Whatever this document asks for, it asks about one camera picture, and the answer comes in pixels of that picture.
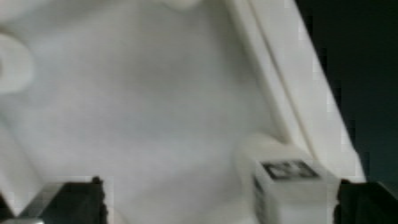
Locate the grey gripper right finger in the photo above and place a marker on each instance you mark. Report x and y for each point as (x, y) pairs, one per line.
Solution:
(366, 204)

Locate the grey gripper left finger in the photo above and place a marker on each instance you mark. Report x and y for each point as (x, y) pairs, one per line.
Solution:
(66, 204)

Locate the white table leg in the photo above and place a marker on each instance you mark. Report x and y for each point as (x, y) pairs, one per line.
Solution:
(288, 185)

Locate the white square tabletop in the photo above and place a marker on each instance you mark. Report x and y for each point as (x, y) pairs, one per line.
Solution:
(144, 83)

